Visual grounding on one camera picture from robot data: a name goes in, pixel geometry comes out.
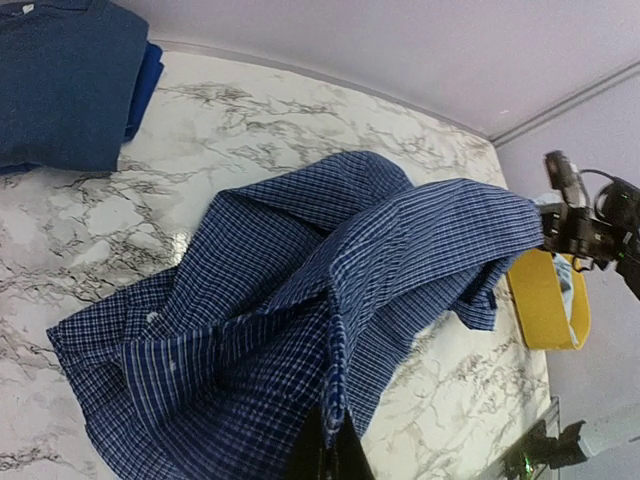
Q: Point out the folded dark blue t-shirt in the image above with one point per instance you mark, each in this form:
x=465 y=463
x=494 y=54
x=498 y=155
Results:
x=68 y=72

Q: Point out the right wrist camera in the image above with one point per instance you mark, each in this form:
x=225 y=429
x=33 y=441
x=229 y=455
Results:
x=564 y=178

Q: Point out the blue plaid button shirt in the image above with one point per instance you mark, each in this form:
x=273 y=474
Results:
x=301 y=292

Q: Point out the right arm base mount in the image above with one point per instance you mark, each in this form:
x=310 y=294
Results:
x=537 y=449

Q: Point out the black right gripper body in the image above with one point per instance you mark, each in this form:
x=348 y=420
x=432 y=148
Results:
x=574 y=233

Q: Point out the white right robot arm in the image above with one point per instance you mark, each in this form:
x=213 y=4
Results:
x=617 y=204

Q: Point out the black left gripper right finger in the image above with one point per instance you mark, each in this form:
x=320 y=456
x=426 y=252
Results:
x=347 y=460

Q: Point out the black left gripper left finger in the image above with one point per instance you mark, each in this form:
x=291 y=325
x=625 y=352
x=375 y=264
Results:
x=308 y=459

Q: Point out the yellow plastic laundry basket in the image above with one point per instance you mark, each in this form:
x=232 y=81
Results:
x=539 y=304

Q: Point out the light blue crumpled garment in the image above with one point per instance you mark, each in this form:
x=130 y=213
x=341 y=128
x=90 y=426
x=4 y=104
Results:
x=563 y=270

